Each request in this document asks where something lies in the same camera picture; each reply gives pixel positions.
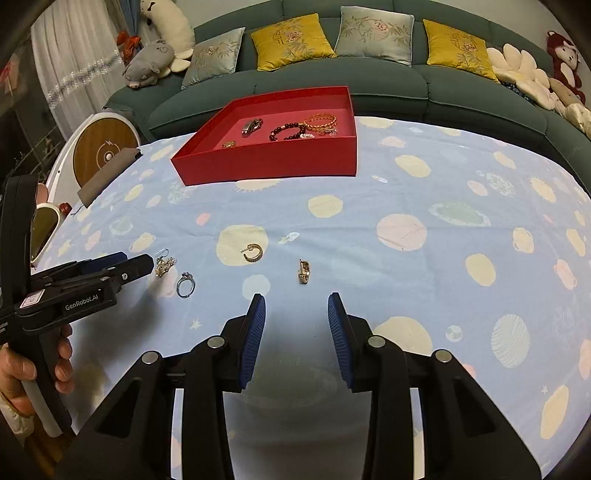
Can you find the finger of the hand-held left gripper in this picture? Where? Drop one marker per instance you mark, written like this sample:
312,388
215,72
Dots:
108,262
136,270

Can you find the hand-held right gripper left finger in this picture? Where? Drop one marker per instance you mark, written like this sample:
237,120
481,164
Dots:
251,341

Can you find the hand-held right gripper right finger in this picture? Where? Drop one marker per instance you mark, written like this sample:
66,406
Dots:
341,341

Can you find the gold hoop earring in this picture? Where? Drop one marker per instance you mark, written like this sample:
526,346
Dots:
257,254

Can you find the gold wristwatch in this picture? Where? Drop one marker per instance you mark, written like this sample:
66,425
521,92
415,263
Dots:
229,144

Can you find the red cardboard box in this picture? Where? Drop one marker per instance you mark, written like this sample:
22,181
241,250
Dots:
277,157

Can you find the silver wristwatch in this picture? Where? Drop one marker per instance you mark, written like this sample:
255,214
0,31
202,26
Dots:
251,128

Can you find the person's left hand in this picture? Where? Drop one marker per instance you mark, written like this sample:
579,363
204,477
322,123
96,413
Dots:
64,355

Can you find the white mouse-ear mirror toy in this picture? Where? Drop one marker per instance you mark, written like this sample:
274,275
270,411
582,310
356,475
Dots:
44,230

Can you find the planet print blue tablecloth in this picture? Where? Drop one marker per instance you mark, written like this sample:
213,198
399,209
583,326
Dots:
415,277

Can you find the white machine with wooden disc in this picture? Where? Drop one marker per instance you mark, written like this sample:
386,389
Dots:
99,147

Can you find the white curtain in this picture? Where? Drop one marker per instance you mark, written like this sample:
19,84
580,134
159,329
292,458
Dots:
69,69

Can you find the grey pig plush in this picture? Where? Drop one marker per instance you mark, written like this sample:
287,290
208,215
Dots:
150,64

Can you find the red curtain bow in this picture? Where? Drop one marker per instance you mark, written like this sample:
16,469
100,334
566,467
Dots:
127,44

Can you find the grey-green embroidered cushion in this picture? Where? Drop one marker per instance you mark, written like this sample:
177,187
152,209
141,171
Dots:
376,37
214,57

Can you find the white plush toy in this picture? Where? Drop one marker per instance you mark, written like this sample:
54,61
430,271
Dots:
173,25

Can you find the teal sofa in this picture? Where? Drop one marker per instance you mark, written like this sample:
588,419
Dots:
406,92

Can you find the yellow embroidered cushion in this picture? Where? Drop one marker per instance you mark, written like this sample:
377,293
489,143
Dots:
457,48
291,41

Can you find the white flower cushion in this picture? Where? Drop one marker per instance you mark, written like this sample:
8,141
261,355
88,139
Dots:
521,76

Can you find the red monkey plush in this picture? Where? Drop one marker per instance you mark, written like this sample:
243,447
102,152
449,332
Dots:
565,64

